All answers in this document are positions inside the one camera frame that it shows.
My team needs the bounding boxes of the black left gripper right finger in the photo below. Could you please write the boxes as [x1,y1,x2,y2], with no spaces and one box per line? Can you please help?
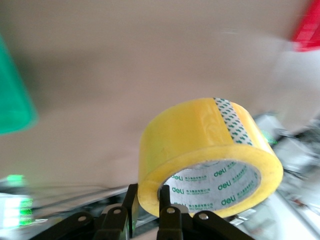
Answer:
[156,184,255,240]

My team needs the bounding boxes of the red plastic tray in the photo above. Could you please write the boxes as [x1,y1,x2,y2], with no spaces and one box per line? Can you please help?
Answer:
[290,0,320,53]

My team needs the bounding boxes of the yellow packing tape roll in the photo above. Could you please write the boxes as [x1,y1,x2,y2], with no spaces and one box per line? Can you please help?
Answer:
[137,96,285,219]

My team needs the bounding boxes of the green plastic tray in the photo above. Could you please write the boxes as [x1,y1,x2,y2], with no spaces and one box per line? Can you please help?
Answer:
[0,31,40,136]

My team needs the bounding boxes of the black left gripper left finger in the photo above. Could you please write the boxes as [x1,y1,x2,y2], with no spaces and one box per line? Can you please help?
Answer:
[48,183,139,240]

